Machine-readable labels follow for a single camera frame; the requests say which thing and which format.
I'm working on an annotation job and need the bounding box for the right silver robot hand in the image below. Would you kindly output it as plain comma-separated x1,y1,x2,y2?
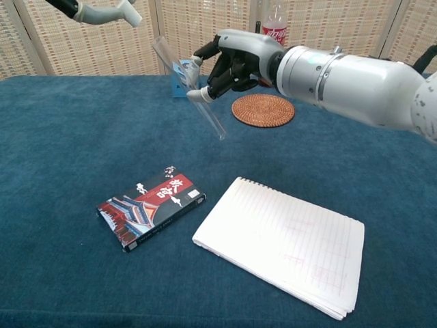
186,29,287,103

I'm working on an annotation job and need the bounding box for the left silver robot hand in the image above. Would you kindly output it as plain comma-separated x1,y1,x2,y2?
44,0,128,25

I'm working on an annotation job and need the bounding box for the white tube cap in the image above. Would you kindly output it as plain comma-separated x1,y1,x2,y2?
117,0,143,27

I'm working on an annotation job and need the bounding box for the clear glass test tube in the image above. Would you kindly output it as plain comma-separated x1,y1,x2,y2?
151,36,228,141

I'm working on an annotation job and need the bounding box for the bamboo folding screen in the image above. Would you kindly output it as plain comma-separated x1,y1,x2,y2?
0,0,437,81

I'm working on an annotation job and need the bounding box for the cola bottle with red cap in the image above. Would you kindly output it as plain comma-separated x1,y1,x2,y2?
258,0,287,89

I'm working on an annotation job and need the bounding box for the round woven rattan coaster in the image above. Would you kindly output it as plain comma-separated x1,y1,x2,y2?
231,94,296,128

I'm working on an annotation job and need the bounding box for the small light blue box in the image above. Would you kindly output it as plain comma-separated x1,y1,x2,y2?
171,59,201,99

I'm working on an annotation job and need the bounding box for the red and black book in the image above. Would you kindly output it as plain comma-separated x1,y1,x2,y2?
96,165,208,254

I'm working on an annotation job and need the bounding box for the white spiral notebook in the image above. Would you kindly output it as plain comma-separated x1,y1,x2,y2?
192,176,365,321

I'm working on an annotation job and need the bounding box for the blue table cloth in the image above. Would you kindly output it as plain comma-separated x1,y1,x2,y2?
0,73,437,328

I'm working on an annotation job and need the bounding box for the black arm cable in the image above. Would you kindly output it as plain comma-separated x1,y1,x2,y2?
411,43,437,74

